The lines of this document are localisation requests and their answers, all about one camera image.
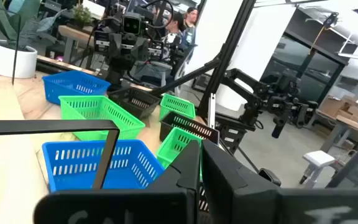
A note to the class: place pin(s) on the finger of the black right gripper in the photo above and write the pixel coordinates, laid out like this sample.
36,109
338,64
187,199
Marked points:
144,49
116,46

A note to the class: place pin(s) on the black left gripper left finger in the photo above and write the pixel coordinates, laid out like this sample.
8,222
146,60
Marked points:
166,202

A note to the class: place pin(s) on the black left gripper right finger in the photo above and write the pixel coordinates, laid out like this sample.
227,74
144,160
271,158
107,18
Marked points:
244,202

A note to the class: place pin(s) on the black plastic slotted basket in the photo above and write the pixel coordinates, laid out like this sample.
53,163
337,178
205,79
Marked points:
203,202
135,95
179,119

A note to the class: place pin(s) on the green plastic slotted basket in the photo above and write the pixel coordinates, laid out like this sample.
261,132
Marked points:
89,107
172,146
176,99

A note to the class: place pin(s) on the blue plastic slotted basket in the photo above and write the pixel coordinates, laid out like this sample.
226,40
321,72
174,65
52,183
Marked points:
50,90
61,146

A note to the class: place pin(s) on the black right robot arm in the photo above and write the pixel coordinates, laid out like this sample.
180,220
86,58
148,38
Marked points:
117,73

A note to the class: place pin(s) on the black background robot arm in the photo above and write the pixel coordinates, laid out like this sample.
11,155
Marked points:
250,99

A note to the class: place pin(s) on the person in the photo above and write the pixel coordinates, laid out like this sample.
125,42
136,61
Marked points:
174,25
191,18

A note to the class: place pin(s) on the wooden background desk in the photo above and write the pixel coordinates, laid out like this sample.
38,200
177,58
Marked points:
73,32

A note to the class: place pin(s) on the small potted green plant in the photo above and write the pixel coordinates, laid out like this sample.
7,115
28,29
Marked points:
81,15

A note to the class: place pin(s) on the black equipment box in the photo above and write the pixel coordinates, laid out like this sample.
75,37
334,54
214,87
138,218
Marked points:
235,124

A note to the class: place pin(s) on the white stool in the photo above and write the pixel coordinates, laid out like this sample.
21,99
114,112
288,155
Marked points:
319,158

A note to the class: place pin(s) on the green plant in white pot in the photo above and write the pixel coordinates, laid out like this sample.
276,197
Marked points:
11,62

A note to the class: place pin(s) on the white partition board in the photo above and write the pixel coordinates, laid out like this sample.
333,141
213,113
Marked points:
259,46

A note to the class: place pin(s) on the cardboard boxes pile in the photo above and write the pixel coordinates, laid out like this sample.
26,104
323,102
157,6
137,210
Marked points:
331,105

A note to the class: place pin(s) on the wooden background table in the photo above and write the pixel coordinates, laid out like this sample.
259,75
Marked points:
353,124

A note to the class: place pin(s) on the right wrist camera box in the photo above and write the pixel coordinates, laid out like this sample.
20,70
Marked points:
131,24

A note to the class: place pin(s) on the black aluminium rig frame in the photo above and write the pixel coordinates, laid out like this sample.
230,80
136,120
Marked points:
228,46

